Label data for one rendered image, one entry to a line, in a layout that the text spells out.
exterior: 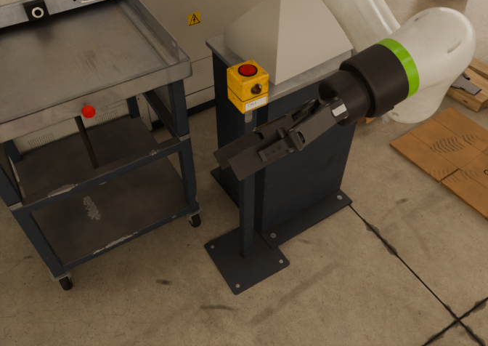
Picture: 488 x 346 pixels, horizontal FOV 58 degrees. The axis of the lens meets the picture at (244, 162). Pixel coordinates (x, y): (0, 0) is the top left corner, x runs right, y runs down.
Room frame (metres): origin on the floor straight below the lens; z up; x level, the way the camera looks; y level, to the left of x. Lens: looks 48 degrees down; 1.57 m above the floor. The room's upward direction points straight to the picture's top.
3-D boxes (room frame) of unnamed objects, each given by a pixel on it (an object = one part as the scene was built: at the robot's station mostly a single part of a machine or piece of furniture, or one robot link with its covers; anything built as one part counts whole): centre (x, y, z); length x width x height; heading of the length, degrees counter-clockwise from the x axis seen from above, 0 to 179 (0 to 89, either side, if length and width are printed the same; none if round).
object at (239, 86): (0.91, -0.01, 0.85); 0.08 x 0.08 x 0.10; 31
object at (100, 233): (1.17, 0.59, 0.46); 0.64 x 0.58 x 0.66; 31
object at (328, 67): (1.26, -0.16, 0.74); 0.46 x 0.36 x 0.02; 123
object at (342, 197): (1.26, -0.16, 0.01); 0.50 x 0.44 x 0.02; 33
